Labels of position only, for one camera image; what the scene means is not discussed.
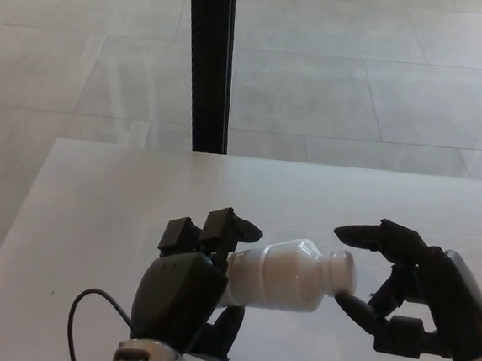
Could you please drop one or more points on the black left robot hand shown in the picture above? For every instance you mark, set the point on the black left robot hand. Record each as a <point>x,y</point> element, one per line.
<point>176,293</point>

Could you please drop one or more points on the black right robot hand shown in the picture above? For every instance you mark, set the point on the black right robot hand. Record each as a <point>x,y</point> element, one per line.
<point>453,309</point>

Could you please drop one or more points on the white plastic bottle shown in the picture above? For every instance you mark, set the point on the white plastic bottle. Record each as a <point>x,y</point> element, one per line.
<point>283,277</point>

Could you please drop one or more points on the white bottle cap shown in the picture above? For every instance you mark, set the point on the white bottle cap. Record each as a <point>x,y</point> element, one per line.
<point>345,272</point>

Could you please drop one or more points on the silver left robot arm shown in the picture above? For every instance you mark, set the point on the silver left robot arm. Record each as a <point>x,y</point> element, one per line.
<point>153,358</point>

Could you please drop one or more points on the black vertical frame post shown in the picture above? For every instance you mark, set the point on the black vertical frame post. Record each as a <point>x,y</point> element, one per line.
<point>209,59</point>

